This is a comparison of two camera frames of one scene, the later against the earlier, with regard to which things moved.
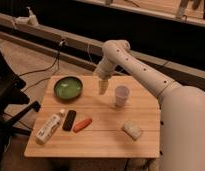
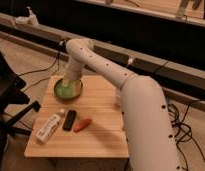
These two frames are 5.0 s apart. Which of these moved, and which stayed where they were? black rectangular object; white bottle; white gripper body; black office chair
Moved: white gripper body
Stayed: black rectangular object; black office chair; white bottle
